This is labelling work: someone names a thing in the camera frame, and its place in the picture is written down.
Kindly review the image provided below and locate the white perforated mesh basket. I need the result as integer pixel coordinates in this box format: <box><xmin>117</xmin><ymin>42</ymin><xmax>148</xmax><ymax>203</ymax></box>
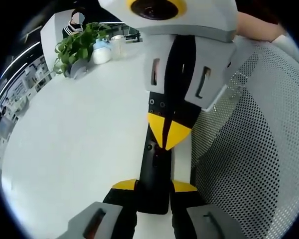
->
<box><xmin>189</xmin><ymin>37</ymin><xmax>299</xmax><ymax>239</ymax></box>

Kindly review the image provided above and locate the white bottle blue cap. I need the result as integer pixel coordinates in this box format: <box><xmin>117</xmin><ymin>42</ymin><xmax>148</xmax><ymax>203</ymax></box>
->
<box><xmin>91</xmin><ymin>39</ymin><xmax>113</xmax><ymax>65</ymax></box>

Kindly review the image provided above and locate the white display shelving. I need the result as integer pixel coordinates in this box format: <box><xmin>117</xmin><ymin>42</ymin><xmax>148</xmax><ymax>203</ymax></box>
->
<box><xmin>0</xmin><ymin>53</ymin><xmax>53</xmax><ymax>142</ymax></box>

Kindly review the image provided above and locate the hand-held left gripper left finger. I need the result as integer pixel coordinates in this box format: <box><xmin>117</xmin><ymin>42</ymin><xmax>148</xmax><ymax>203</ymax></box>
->
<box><xmin>46</xmin><ymin>178</ymin><xmax>140</xmax><ymax>239</ymax></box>

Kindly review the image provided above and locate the clear plastic cup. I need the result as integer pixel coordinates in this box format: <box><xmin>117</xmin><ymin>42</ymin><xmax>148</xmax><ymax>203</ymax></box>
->
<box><xmin>110</xmin><ymin>34</ymin><xmax>127</xmax><ymax>60</ymax></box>

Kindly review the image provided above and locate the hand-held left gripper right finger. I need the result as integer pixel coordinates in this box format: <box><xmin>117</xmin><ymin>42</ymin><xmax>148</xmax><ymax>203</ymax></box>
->
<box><xmin>169</xmin><ymin>180</ymin><xmax>246</xmax><ymax>239</ymax></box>

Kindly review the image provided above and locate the green potted plant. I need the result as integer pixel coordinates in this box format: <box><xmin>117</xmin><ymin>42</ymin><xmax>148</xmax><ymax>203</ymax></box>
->
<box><xmin>51</xmin><ymin>21</ymin><xmax>111</xmax><ymax>78</ymax></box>

